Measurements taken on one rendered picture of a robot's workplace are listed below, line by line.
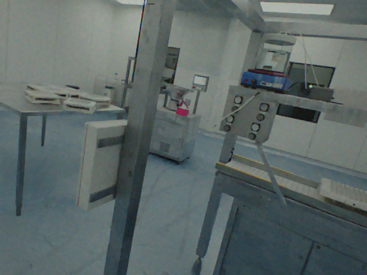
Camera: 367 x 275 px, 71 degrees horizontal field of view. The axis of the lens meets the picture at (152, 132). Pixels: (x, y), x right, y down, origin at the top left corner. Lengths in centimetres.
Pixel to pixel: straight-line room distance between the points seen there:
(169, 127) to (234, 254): 261
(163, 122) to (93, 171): 323
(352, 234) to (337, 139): 515
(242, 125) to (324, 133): 518
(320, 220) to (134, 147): 91
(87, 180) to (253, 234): 100
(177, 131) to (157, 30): 319
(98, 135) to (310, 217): 101
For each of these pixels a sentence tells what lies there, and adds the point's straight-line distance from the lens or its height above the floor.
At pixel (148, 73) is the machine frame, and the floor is 132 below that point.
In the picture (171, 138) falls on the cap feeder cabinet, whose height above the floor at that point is 38.
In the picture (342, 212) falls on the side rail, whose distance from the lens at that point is 135.
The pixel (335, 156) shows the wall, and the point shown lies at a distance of 652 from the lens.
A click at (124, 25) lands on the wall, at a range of 794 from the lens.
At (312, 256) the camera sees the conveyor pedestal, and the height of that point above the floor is 64.
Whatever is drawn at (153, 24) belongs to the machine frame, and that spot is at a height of 145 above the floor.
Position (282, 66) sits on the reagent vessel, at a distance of 137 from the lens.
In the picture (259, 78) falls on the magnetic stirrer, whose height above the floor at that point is 138.
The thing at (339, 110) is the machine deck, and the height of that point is 131.
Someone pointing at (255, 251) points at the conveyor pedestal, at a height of 52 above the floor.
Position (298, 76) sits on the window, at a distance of 636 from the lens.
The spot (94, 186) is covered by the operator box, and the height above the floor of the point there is 98.
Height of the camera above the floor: 133
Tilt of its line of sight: 14 degrees down
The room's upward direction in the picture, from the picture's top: 10 degrees clockwise
